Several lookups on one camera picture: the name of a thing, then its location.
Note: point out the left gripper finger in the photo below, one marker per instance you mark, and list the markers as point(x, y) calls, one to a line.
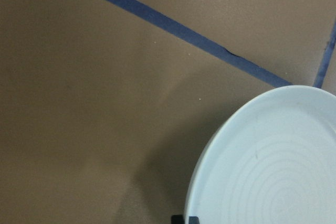
point(180, 219)

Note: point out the light blue plate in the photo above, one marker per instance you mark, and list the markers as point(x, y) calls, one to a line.
point(272, 161)

